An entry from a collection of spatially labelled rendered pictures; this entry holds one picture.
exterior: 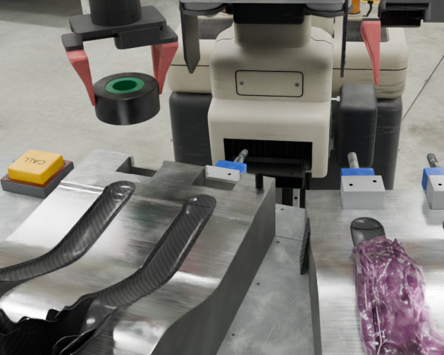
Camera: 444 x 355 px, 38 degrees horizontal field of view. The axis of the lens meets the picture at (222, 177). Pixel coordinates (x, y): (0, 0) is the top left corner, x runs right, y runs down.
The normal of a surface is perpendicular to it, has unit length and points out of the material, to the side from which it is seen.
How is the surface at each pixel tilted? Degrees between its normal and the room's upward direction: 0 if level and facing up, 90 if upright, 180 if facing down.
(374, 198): 90
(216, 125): 98
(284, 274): 0
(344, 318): 15
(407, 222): 0
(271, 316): 0
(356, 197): 90
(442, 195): 90
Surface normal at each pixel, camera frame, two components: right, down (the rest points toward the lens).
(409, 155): -0.04, -0.84
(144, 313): 0.09, -0.98
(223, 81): -0.15, 0.65
